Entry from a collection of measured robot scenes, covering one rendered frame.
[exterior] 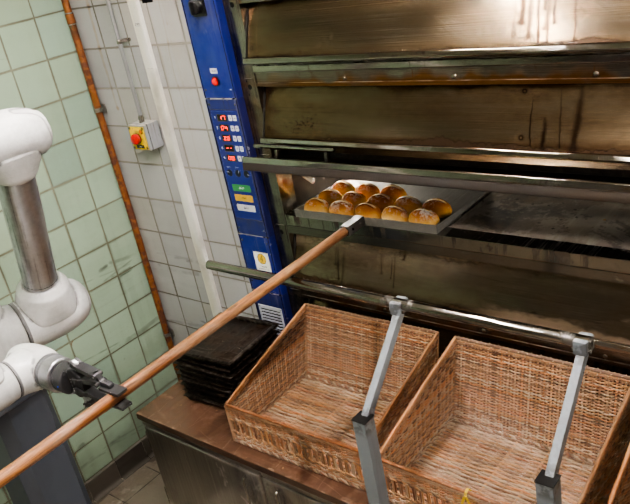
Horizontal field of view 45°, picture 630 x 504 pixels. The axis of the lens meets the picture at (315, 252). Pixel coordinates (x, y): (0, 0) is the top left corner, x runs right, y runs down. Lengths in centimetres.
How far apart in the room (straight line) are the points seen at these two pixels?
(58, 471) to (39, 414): 21
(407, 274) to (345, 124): 51
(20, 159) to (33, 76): 105
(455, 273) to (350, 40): 75
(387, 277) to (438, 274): 19
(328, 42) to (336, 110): 21
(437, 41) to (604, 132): 48
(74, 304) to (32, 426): 38
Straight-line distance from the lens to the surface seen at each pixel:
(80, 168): 315
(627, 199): 181
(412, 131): 216
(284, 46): 235
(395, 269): 242
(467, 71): 204
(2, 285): 304
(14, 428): 242
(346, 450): 221
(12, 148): 201
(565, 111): 196
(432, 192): 258
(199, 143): 279
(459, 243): 223
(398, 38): 210
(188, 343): 190
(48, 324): 235
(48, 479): 255
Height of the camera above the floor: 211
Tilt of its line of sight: 24 degrees down
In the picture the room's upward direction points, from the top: 11 degrees counter-clockwise
